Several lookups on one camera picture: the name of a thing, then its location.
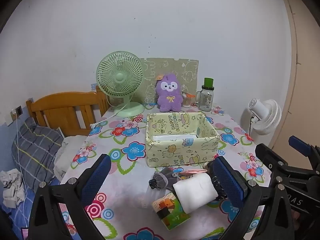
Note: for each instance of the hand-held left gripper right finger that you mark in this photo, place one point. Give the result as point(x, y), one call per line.
point(230, 182)

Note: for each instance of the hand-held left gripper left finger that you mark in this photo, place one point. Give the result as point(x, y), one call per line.
point(97, 177)

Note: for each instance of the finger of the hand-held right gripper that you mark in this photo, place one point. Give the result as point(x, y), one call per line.
point(301, 146)
point(271, 158)

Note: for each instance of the dark cloth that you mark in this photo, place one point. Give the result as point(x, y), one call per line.
point(215, 182)

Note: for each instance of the white towel pack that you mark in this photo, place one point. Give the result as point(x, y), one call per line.
point(195, 192)

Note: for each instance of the pink packet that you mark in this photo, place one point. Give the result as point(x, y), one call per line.
point(195, 172)

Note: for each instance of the yellow printed storage box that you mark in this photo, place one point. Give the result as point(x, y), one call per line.
point(180, 152)

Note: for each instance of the cartoon printed tissue pack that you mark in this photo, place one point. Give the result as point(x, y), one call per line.
point(172, 212)

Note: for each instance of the grey knit glove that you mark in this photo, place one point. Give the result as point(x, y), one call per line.
point(162, 177)

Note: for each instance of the white blanket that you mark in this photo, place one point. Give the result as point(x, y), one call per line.
point(67, 152)

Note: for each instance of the white standing fan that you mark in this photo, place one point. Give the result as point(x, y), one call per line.
point(267, 115)

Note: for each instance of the floral tablecloth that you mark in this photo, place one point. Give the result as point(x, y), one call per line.
point(125, 135)

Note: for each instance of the grey plaid pillow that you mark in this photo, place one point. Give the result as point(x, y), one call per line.
point(37, 150)

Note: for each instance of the beige door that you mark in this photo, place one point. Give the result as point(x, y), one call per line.
point(305, 80)

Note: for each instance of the wooden headboard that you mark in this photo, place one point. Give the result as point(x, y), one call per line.
point(57, 105)

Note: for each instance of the glass jar with green lid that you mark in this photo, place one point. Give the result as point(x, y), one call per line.
point(206, 100)

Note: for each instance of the crumpled white cloth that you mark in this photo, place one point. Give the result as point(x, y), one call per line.
point(11, 185)

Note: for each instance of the cotton swab container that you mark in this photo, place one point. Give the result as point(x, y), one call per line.
point(187, 102)

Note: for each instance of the orange scissors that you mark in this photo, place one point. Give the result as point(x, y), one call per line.
point(190, 95)

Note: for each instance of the blue bed sheet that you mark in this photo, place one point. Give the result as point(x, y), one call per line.
point(7, 135)

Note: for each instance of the green desk fan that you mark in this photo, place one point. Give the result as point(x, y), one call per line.
point(119, 77)

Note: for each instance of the purple plush toy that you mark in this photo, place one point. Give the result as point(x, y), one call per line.
point(170, 97)

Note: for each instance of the green printed board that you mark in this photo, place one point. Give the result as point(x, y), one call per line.
point(180, 70)

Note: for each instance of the wall socket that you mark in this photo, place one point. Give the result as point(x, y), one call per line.
point(17, 111)

